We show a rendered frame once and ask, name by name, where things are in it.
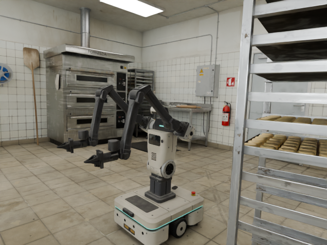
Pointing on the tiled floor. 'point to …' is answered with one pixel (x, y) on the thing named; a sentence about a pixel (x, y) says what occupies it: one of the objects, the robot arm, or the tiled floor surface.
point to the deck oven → (83, 91)
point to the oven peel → (30, 61)
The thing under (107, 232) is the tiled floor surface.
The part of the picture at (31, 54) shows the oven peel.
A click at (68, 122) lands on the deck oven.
